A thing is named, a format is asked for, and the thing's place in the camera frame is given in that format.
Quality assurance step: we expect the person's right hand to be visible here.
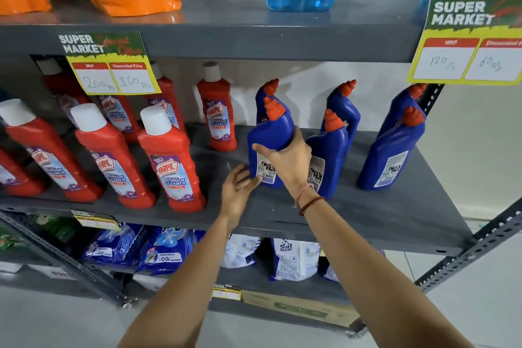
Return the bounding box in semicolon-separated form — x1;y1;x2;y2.
252;125;315;200

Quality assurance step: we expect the person's left hand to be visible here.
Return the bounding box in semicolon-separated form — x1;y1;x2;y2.
221;163;263;225

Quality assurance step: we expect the blue toilet cleaner bottle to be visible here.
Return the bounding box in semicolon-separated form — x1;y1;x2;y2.
247;97;295;189

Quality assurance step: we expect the person's left forearm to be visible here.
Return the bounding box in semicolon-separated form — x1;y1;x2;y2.
117;214;242;348

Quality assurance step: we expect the person's right forearm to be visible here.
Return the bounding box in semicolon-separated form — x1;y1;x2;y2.
295;187;476;348

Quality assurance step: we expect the group of blue orange-capped bottles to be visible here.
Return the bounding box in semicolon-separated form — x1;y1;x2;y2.
255;78;428;200

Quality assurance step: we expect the group of red white-capped bottles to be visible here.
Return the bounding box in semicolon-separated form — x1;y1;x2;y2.
0;56;238;214

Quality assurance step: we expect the white and blue detergent packet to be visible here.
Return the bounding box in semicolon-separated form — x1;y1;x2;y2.
318;256;340;283
269;238;321;282

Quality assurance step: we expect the small yellow price tag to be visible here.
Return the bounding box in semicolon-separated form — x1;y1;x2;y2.
70;209;122;232
212;284;242;302

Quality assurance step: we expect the grey metal shelving rack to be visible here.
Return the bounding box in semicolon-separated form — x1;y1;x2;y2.
0;0;522;339

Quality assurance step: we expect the brown cardboard box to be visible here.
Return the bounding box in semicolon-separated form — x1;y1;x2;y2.
240;289;360;329

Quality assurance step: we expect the large yellow-edged price tag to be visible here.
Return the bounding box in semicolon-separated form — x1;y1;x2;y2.
407;0;522;86
58;30;162;96

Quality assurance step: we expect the green packet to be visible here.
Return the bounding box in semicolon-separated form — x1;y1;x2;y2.
0;213;80;255

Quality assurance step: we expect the white shelf label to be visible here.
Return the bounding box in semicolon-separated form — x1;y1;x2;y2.
28;264;77;281

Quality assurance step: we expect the pale orange thread bracelet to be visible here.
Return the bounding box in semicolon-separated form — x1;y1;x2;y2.
294;182;315;208

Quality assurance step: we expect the red thread bracelet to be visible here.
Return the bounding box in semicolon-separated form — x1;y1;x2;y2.
299;195;326;217

